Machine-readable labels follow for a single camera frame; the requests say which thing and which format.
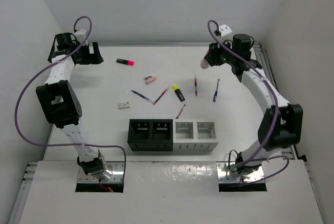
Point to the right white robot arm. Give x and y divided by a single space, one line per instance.
282 121

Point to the grey two-slot container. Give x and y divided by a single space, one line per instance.
194 135

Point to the pink staple box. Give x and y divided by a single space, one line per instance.
150 79

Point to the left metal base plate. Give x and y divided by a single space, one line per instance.
113 174

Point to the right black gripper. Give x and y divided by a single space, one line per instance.
213 55

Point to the pink tape roll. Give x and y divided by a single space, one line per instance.
204 64

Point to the yellow black highlighter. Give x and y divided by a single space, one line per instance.
178 92

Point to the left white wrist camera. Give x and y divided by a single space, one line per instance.
80 34

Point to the metal base plate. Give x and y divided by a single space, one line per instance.
113 174
226 177

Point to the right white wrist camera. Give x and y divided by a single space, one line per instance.
225 31

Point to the white staple box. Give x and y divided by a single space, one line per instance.
123 105

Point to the black two-slot container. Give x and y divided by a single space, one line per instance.
150 134

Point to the small red gel pen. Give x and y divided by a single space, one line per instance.
180 112

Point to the pink black highlighter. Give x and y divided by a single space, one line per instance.
125 62

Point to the blue gel pen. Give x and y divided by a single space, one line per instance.
216 91

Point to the blue refill pen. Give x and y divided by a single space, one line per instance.
142 96

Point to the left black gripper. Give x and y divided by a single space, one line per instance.
91 58

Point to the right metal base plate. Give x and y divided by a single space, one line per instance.
226 177

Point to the dark red gel pen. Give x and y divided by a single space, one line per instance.
195 85

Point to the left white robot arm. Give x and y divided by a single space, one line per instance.
59 102

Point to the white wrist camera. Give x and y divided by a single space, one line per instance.
80 34
225 31

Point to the red refill pen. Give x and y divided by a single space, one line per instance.
161 95

